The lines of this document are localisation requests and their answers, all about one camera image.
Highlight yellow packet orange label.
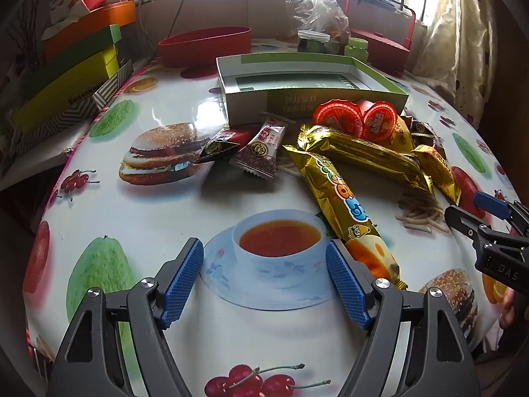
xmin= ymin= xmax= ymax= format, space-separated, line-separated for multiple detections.
xmin=396 ymin=120 xmax=416 ymax=152
xmin=413 ymin=145 xmax=461 ymax=205

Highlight green and white cardboard box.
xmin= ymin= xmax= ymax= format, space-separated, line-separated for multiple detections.
xmin=216 ymin=54 xmax=410 ymax=127

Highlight orange box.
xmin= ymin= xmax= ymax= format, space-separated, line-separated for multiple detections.
xmin=43 ymin=1 xmax=137 ymax=61

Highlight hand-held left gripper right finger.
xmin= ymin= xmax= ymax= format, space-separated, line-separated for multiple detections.
xmin=325 ymin=240 xmax=482 ymax=397

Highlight small dark brown packet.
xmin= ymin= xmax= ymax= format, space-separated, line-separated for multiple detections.
xmin=407 ymin=111 xmax=439 ymax=138

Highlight clear plastic bag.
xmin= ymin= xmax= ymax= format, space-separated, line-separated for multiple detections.
xmin=285 ymin=0 xmax=351 ymax=46

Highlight dark red black packet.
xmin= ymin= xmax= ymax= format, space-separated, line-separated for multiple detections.
xmin=194 ymin=128 xmax=259 ymax=164

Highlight small green jar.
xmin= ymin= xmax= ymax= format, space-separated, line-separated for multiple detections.
xmin=344 ymin=37 xmax=368 ymax=61

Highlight white cable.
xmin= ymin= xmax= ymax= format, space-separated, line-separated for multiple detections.
xmin=136 ymin=0 xmax=151 ymax=44

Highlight red jelly cup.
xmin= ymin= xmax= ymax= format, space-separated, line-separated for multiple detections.
xmin=364 ymin=101 xmax=399 ymax=139
xmin=312 ymin=99 xmax=366 ymax=137

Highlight red oval basket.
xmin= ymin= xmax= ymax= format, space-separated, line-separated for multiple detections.
xmin=158 ymin=27 xmax=252 ymax=69

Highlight white maroon packet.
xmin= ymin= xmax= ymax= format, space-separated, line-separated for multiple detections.
xmin=235 ymin=111 xmax=296 ymax=180

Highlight person's right hand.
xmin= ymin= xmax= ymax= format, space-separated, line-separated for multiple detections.
xmin=499 ymin=287 xmax=517 ymax=331

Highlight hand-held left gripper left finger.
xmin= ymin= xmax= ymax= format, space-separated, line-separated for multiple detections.
xmin=46 ymin=238 xmax=205 ymax=397

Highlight gold long packet colourful letters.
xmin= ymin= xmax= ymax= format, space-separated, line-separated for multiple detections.
xmin=283 ymin=145 xmax=408 ymax=290

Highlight striped grey white box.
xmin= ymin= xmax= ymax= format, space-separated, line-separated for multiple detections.
xmin=12 ymin=60 xmax=133 ymax=154

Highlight plain gold long packet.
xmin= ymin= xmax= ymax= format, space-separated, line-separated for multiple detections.
xmin=298 ymin=124 xmax=434 ymax=193

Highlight red basket with handle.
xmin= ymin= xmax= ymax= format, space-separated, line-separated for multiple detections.
xmin=345 ymin=0 xmax=415 ymax=73

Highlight black cable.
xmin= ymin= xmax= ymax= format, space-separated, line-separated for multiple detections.
xmin=167 ymin=0 xmax=188 ymax=36

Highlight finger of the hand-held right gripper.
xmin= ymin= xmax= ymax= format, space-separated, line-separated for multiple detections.
xmin=444 ymin=204 xmax=492 ymax=241
xmin=473 ymin=191 xmax=529 ymax=236

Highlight cream patterned curtain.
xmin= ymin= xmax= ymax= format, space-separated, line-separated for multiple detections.
xmin=413 ymin=0 xmax=497 ymax=129

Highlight clear jar white lid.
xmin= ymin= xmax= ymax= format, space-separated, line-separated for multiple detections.
xmin=298 ymin=30 xmax=330 ymax=54

